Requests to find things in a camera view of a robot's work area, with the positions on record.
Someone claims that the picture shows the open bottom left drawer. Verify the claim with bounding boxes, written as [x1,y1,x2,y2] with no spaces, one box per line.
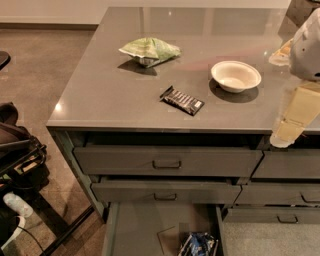
[102,202,228,256]

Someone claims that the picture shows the grey counter cabinet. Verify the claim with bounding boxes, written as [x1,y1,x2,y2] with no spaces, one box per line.
[47,7,319,214]

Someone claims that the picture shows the dark round stool edge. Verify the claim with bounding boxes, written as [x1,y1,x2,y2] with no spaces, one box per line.
[0,51,11,70]

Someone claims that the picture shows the green chip bag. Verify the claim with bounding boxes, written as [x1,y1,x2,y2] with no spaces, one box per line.
[119,37,181,68]

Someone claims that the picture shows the middle left drawer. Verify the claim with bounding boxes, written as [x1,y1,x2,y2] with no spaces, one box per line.
[91,180,241,204]

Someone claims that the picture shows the white paper bowl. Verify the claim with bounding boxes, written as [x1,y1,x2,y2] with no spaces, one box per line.
[211,61,262,93]

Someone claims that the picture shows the top left drawer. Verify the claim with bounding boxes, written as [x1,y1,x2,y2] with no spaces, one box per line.
[74,134,263,177]

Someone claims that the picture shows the blue chip bag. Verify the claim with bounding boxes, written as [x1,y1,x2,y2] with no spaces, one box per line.
[178,232,219,256]

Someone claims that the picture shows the top right drawer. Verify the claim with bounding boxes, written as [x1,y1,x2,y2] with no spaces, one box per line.
[253,135,320,179]

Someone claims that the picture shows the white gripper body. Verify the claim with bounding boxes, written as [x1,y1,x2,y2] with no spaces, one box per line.
[289,8,320,81]

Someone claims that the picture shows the dark chocolate bar wrapper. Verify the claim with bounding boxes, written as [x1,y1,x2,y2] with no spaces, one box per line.
[160,86,205,116]

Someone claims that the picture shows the middle right drawer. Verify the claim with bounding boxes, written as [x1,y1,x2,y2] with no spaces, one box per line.
[236,183,320,205]

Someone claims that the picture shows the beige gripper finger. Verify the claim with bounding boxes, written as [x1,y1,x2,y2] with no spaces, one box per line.
[270,82,320,148]
[269,39,292,66]

